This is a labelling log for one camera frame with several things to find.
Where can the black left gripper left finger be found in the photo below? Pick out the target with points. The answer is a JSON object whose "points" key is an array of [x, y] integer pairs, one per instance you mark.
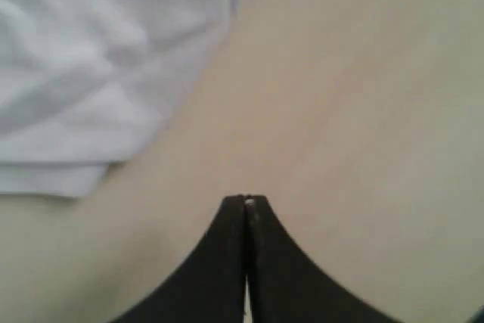
{"points": [[209, 286]]}

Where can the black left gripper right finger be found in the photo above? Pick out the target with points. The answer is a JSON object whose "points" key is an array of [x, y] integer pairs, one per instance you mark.
{"points": [[284, 284]]}

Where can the white t-shirt red print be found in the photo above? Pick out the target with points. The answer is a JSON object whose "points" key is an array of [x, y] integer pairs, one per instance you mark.
{"points": [[86, 84]]}

